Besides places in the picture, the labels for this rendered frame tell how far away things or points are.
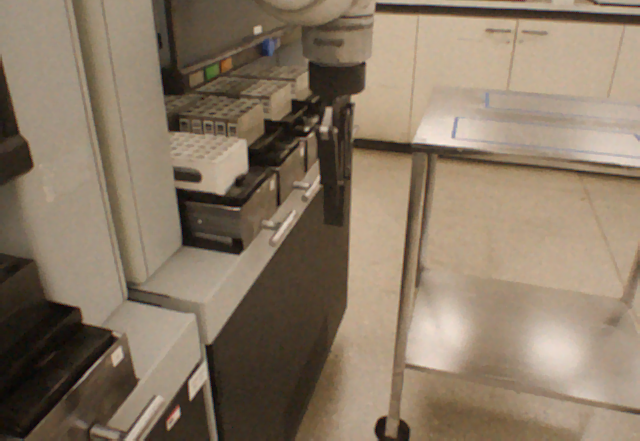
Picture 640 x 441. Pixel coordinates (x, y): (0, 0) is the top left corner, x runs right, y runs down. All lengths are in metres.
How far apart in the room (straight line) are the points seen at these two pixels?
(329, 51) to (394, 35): 2.37
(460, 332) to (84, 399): 1.01
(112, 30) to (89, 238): 0.23
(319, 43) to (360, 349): 1.20
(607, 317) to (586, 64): 1.76
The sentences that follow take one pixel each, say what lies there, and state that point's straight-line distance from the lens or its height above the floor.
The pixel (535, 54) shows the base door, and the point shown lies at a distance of 2.99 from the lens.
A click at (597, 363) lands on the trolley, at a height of 0.28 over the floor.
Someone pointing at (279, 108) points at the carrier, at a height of 0.84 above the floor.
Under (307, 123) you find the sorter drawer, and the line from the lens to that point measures 1.04.
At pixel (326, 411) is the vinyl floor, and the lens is 1.51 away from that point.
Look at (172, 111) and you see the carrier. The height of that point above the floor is 0.88.
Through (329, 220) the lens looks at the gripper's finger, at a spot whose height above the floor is 0.77.
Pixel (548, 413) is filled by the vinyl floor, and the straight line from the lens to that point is 1.63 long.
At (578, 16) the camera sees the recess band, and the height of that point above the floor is 0.84.
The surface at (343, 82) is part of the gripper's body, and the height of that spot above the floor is 0.98.
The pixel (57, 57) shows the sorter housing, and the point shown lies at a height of 1.04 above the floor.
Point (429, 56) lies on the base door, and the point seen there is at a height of 0.60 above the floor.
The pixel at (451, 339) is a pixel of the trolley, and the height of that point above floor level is 0.28.
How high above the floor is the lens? 1.13
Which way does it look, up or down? 26 degrees down
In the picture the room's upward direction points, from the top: straight up
